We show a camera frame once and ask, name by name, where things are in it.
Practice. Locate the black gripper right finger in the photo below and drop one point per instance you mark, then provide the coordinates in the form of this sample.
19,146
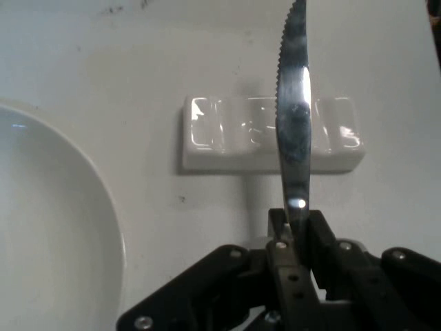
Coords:
379,293

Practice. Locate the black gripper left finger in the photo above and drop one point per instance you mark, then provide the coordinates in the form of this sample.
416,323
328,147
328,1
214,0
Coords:
206,286

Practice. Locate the silver serrated table knife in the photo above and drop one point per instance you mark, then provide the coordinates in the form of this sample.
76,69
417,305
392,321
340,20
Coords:
294,103

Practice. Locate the white ceramic cutlery rest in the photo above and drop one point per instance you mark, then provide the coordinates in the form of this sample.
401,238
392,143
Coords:
234,138

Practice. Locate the white round ceramic plate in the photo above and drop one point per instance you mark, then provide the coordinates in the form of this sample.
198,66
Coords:
51,224

